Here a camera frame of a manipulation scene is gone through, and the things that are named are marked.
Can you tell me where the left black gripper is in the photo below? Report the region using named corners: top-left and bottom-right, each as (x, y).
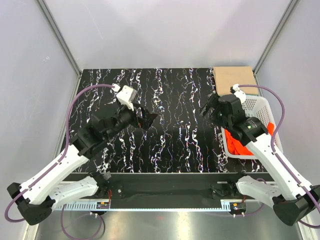
top-left (105, 101), bottom-right (158, 141)

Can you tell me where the orange t shirt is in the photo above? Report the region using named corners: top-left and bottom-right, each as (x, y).
top-left (222, 118), bottom-right (275, 156)

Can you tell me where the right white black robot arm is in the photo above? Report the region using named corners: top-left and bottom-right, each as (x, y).
top-left (200, 93), bottom-right (320, 226)

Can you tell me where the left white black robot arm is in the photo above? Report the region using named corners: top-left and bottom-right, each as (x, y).
top-left (7, 103), bottom-right (158, 226)

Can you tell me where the folded brown t shirt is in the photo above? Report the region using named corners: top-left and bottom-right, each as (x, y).
top-left (212, 66), bottom-right (257, 96)

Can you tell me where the white plastic basket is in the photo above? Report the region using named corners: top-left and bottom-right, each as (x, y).
top-left (221, 95), bottom-right (277, 160)

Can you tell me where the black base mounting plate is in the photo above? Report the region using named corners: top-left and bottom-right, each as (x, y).
top-left (57, 172), bottom-right (272, 210)

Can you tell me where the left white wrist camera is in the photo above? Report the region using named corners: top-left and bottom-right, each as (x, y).
top-left (112, 83), bottom-right (137, 111)

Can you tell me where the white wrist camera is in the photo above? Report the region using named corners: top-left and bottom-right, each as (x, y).
top-left (230, 84), bottom-right (247, 104)
top-left (112, 83), bottom-right (137, 111)

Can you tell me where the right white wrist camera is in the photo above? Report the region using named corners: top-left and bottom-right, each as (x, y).
top-left (230, 84), bottom-right (247, 104)

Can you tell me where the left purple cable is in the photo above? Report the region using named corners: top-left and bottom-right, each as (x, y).
top-left (4, 83), bottom-right (118, 223)

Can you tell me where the left aluminium frame post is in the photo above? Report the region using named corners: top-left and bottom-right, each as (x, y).
top-left (35, 0), bottom-right (82, 77)

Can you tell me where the white slotted cable duct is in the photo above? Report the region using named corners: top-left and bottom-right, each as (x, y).
top-left (55, 201), bottom-right (111, 212)

